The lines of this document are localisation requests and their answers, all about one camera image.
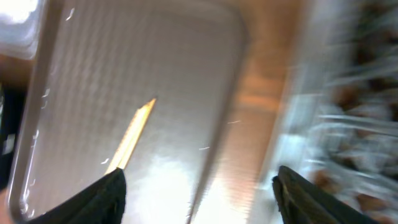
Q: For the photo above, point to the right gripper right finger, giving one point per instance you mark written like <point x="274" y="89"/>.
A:
<point x="299" y="201"/>

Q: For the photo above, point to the brown serving tray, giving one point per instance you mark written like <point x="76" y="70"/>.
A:
<point x="97" y="63"/>

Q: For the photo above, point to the clear plastic waste bin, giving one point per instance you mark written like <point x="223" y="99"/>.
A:
<point x="20" y="27"/>

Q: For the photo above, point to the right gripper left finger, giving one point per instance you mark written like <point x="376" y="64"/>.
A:
<point x="103" y="202"/>

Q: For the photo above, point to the wooden chopstick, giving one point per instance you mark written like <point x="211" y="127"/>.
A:
<point x="131" y="137"/>

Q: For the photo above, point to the grey dishwasher rack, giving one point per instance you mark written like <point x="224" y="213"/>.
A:
<point x="338" y="124"/>

